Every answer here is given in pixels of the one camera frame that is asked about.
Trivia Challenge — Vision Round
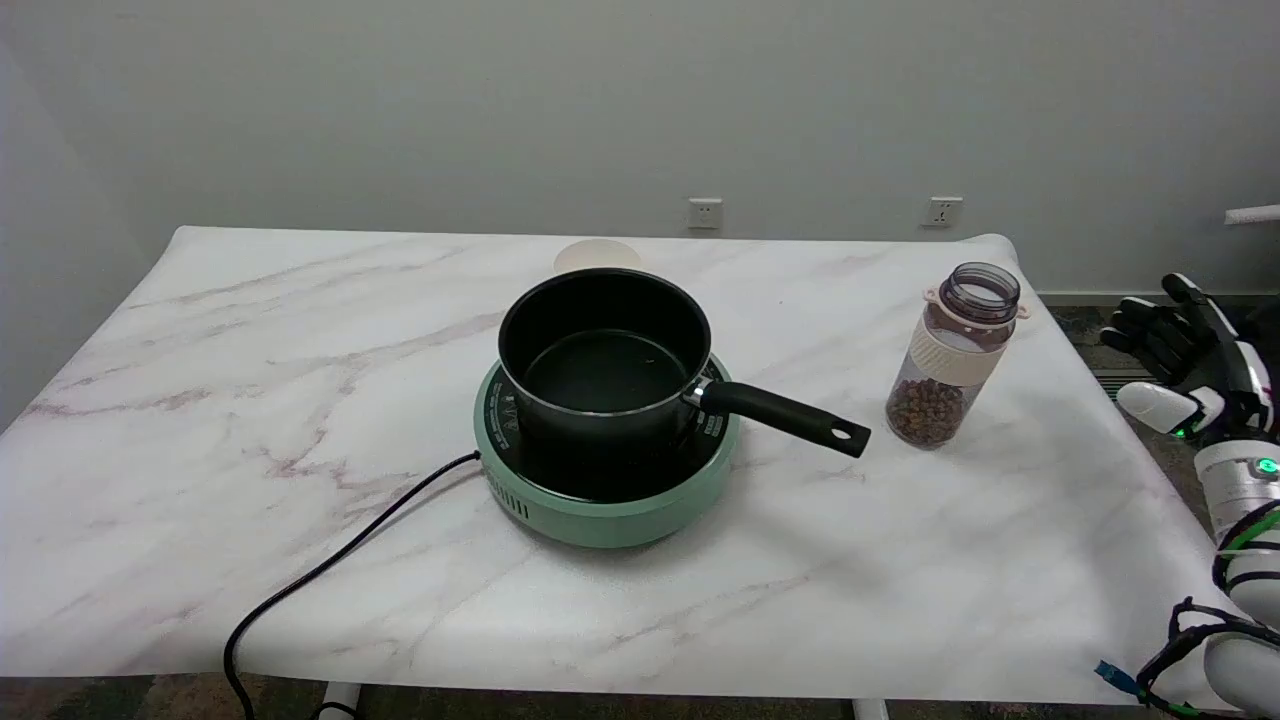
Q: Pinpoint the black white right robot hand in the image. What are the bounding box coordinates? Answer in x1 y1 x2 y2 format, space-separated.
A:
1100 273 1277 441

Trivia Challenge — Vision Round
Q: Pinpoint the clear bottle with brown beans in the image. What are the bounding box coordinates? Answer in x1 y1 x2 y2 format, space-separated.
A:
885 262 1030 451

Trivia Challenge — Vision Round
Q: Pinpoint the beige round lid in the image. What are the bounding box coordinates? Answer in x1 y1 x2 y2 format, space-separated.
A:
553 239 643 276

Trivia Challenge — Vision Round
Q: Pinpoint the green round electric hotplate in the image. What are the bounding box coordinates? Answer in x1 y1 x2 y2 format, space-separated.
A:
473 352 742 549

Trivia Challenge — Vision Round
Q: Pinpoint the white marble-pattern table cover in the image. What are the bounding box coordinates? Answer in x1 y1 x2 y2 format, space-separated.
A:
0 225 1257 713

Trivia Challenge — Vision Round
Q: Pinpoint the black saucepan with handle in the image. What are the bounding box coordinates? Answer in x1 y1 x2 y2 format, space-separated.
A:
497 268 872 460

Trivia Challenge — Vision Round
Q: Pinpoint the black power cord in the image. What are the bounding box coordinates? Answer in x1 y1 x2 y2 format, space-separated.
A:
222 451 482 720

